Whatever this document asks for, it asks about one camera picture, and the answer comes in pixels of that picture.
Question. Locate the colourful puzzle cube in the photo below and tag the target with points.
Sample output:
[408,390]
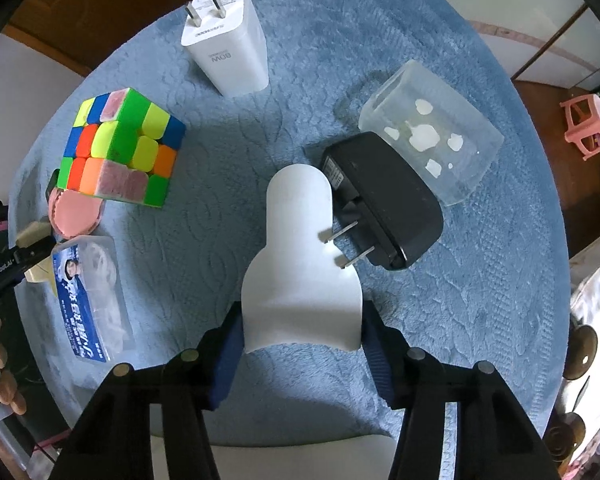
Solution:
[125,150]

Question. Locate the black charger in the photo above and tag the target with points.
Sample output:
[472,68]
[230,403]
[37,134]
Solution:
[390,200]

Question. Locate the brown round bed knob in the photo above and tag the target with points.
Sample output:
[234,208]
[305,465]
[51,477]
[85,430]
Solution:
[580,350]

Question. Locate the person's left hand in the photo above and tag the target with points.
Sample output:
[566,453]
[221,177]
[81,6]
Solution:
[0,360]

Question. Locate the pink plastic stool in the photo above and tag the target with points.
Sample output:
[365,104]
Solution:
[587,125]

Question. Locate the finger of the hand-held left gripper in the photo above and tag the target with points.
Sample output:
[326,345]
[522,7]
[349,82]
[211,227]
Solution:
[37,252]

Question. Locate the clear floss packet blue label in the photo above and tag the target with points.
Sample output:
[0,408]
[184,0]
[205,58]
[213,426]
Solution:
[87,310]

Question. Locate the pink round case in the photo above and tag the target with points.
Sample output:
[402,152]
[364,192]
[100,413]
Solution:
[75,212]

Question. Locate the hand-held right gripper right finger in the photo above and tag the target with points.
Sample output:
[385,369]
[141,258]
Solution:
[380,365]

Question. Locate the white bottle-shaped plastic piece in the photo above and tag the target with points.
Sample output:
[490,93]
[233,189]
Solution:
[295,260]

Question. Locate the clear plastic box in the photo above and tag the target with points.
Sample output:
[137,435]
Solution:
[430,110]

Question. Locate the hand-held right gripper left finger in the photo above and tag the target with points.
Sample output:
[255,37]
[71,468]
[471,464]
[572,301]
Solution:
[227,360]

